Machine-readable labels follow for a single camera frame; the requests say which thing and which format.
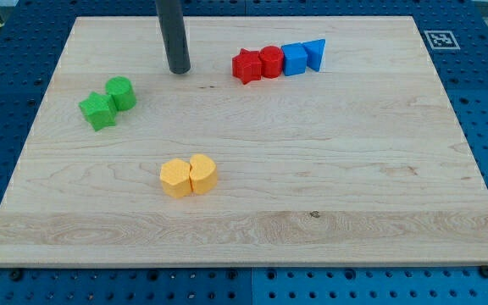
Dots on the yellow hexagon block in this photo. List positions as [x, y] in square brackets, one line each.
[175, 178]

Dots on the yellow heart block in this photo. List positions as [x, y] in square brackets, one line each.
[203, 174]

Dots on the green star block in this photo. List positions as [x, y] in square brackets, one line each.
[99, 110]

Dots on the blue cube block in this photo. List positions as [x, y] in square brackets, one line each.
[295, 60]

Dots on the red star block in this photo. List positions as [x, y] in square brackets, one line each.
[247, 66]

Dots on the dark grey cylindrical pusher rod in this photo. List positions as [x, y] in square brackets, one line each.
[172, 26]

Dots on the blue triangle block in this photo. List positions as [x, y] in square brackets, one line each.
[315, 52]

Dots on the white fiducial marker tag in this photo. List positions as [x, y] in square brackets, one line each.
[441, 40]

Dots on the light wooden board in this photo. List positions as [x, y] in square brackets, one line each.
[362, 164]

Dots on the green circle block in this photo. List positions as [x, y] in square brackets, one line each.
[122, 92]

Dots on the red circle block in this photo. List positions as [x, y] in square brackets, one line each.
[272, 58]

